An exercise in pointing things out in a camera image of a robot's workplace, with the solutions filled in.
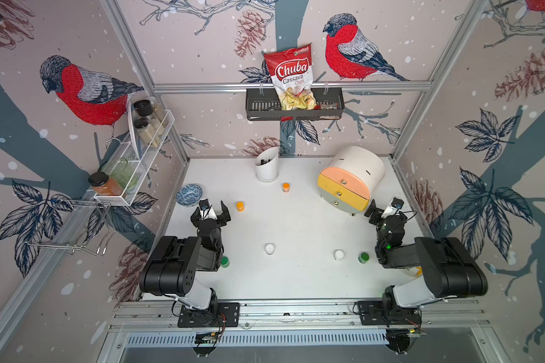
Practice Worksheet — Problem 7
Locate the yellow drawer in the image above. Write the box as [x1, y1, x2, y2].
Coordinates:
[317, 174, 369, 213]

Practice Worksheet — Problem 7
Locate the round white drawer cabinet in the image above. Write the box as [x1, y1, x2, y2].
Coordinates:
[317, 146, 385, 216]

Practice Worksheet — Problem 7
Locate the pink top drawer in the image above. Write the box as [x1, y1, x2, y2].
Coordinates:
[320, 166, 370, 200]

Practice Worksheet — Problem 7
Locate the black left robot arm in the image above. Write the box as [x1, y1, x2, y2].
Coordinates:
[139, 199, 231, 315]

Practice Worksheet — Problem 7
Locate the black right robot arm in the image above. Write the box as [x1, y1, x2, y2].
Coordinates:
[364, 198, 488, 312]

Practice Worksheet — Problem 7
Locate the grey bottom drawer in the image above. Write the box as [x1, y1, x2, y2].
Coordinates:
[319, 189, 360, 215]

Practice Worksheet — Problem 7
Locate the green paint can left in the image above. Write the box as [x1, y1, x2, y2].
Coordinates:
[221, 257, 230, 268]

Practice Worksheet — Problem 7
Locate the green paint can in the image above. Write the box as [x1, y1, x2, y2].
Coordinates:
[221, 257, 230, 268]
[358, 252, 370, 264]

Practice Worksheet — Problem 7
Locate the green paint can right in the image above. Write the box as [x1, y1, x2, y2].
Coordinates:
[358, 252, 370, 264]

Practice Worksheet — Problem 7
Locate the blue patterned bowl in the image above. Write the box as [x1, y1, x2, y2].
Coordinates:
[176, 184, 203, 207]

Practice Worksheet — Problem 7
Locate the floral patterned plate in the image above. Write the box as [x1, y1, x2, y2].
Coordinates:
[402, 266, 422, 278]

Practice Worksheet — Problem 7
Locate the white utensil holder cup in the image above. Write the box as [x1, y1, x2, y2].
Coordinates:
[255, 147, 279, 182]

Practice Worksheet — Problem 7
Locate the green glass cup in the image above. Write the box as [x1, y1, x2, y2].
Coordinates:
[101, 157, 138, 190]

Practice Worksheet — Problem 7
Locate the orange sauce jar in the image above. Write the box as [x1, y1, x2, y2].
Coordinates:
[88, 171, 124, 196]

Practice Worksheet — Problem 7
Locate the black lid spice jar lower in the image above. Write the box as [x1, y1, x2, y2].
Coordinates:
[133, 118, 160, 148]

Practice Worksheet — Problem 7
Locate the black lid spice jar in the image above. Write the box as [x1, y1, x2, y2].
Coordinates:
[133, 118, 160, 148]
[133, 99, 165, 136]

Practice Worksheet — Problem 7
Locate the black lid spice jar upper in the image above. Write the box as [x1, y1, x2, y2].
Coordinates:
[133, 99, 165, 136]

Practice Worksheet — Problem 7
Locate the red Chuba chips bag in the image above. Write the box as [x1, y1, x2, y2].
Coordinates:
[264, 44, 316, 111]

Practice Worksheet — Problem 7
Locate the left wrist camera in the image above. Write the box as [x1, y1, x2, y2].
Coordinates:
[198, 199, 217, 220]

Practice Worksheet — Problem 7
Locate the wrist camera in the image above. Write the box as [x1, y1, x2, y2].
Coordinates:
[198, 199, 217, 220]
[381, 197, 404, 219]

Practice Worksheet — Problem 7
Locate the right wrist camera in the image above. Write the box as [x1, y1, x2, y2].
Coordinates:
[381, 197, 404, 219]

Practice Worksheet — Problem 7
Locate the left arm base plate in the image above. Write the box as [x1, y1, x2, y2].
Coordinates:
[177, 302, 240, 328]

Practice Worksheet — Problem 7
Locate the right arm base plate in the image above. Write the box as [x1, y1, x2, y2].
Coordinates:
[353, 300, 422, 328]

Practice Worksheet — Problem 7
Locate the white wire wall shelf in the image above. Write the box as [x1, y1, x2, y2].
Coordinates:
[95, 110, 175, 207]

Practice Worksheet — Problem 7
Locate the black wire wall basket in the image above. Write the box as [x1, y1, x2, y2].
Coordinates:
[245, 88, 345, 121]

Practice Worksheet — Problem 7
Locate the metal wire hook rack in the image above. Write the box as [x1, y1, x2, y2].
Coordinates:
[24, 201, 116, 257]

